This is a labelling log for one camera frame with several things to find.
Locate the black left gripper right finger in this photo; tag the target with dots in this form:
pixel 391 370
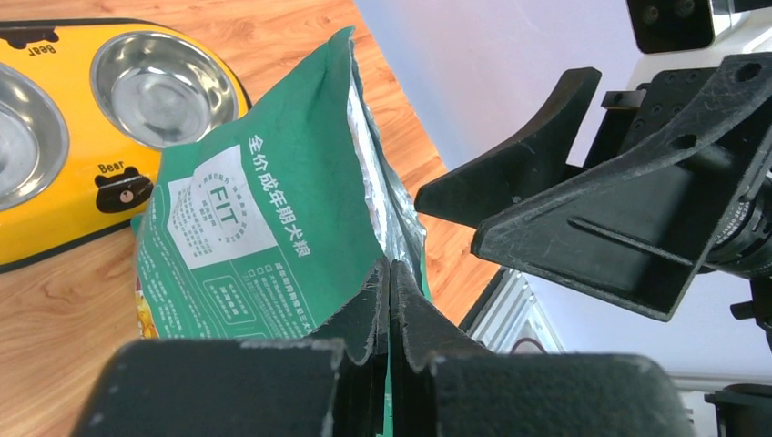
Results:
pixel 446 384

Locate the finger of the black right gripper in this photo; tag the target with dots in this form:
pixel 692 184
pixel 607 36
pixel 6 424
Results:
pixel 524 164

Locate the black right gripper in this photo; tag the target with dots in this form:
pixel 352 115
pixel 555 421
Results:
pixel 676 185

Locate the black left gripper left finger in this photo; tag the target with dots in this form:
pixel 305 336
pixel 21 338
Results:
pixel 329 383

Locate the green pet food bag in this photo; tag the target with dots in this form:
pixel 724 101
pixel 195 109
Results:
pixel 269 224

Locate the yellow double pet bowl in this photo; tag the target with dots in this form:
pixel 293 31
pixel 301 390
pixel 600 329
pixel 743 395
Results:
pixel 87 106

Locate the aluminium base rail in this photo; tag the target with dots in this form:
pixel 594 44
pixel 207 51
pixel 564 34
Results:
pixel 507 318

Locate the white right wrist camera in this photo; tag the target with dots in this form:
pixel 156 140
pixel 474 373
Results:
pixel 682 34

